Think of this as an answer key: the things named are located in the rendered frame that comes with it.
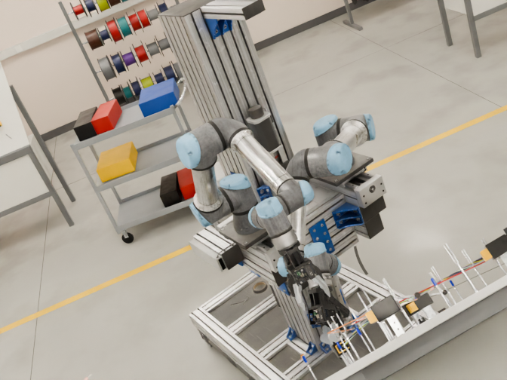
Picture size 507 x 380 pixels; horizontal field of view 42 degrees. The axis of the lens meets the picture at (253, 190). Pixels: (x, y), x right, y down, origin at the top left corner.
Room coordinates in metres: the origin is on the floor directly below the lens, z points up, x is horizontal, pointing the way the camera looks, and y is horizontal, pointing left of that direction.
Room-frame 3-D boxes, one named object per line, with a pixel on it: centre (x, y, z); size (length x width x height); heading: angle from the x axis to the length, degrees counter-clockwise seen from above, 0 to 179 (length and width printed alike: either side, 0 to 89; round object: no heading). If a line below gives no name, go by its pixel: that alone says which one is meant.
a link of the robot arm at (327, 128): (2.63, -0.40, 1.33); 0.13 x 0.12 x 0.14; 60
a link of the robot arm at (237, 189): (2.43, 0.07, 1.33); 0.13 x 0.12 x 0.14; 108
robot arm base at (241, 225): (2.43, 0.06, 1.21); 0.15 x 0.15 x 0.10
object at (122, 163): (5.14, 0.67, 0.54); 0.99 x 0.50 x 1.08; 87
